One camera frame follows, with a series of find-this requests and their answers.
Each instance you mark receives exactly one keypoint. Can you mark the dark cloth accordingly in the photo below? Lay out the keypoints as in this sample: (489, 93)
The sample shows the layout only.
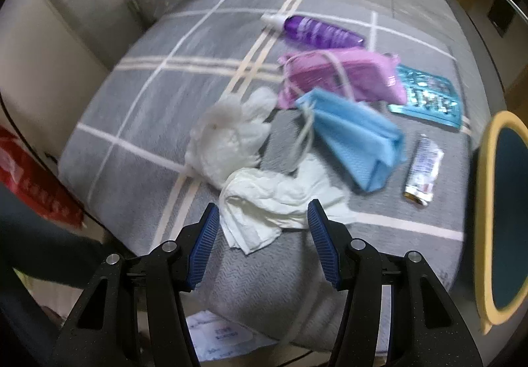
(41, 243)

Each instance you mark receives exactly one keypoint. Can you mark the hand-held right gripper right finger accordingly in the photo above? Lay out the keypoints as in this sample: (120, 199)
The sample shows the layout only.
(326, 245)

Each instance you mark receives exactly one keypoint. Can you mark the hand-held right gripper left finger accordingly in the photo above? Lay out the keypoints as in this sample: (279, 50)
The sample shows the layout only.
(204, 245)

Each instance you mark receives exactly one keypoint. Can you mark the pink plastic pack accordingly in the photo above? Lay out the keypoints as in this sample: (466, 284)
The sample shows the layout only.
(350, 76)

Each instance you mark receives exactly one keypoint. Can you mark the white wrapper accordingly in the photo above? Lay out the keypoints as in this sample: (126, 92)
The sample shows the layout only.
(425, 169)

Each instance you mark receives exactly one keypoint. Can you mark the stainless steel oven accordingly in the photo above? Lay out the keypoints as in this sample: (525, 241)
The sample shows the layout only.
(503, 4)

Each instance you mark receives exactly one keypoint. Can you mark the teal blister pack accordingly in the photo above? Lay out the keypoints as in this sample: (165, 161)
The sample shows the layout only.
(429, 96)

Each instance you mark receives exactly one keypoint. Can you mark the purple spray bottle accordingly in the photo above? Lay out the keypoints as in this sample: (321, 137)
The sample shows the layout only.
(317, 33)

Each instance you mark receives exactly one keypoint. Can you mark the blue face mask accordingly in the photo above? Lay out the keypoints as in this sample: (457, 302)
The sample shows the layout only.
(354, 140)

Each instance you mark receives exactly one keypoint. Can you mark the blue bucket with yellow rim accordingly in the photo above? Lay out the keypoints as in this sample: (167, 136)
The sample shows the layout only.
(507, 218)

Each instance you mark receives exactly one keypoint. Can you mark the red printed bag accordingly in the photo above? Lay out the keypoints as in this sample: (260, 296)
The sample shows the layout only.
(33, 181)

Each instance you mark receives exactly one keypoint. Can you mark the grey checked blanket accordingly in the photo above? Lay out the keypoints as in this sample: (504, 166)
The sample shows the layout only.
(144, 111)

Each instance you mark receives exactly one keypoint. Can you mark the white tissue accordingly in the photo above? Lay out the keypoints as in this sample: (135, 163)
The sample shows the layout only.
(222, 136)
(264, 202)

